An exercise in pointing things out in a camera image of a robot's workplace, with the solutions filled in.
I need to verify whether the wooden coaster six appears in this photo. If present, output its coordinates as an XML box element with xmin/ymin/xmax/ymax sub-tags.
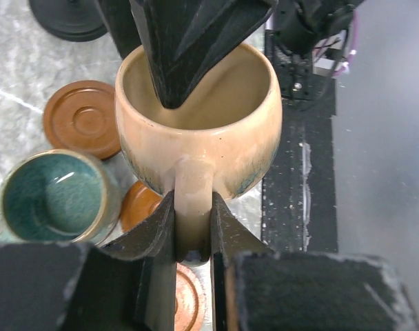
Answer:
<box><xmin>42</xmin><ymin>80</ymin><xmax>121</xmax><ymax>160</ymax></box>

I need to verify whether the black stand of purple microphone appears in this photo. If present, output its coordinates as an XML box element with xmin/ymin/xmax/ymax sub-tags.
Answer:
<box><xmin>29</xmin><ymin>0</ymin><xmax>108</xmax><ymax>42</ymax></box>

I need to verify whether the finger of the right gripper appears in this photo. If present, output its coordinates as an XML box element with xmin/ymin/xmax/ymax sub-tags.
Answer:
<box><xmin>130</xmin><ymin>0</ymin><xmax>278</xmax><ymax>109</ymax></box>
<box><xmin>95</xmin><ymin>0</ymin><xmax>141</xmax><ymax>59</ymax></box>

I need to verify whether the wooden coaster four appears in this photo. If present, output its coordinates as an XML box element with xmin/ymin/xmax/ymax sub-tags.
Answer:
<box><xmin>174</xmin><ymin>264</ymin><xmax>206</xmax><ymax>331</ymax></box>

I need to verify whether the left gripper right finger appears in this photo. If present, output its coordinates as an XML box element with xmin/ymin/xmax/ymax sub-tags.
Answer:
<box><xmin>210</xmin><ymin>193</ymin><xmax>418</xmax><ymax>330</ymax></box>

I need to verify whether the beige ceramic mug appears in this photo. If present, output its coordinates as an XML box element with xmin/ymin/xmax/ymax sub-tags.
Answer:
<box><xmin>115</xmin><ymin>43</ymin><xmax>283</xmax><ymax>266</ymax></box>

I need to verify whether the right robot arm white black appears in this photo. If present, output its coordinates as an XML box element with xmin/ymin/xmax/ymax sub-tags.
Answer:
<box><xmin>96</xmin><ymin>1</ymin><xmax>359</xmax><ymax>109</ymax></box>

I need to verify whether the wooden coaster five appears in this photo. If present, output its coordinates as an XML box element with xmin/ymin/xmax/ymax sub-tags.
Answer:
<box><xmin>120</xmin><ymin>181</ymin><xmax>162</xmax><ymax>233</ymax></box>

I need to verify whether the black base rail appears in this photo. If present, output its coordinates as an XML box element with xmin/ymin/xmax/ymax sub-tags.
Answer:
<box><xmin>260</xmin><ymin>29</ymin><xmax>338</xmax><ymax>252</ymax></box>

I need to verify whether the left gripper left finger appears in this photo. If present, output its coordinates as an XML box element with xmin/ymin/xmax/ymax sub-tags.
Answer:
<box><xmin>0</xmin><ymin>193</ymin><xmax>176</xmax><ymax>330</ymax></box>

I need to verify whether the teal glazed mug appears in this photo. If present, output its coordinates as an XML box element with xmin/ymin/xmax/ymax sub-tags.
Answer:
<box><xmin>0</xmin><ymin>149</ymin><xmax>122</xmax><ymax>245</ymax></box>

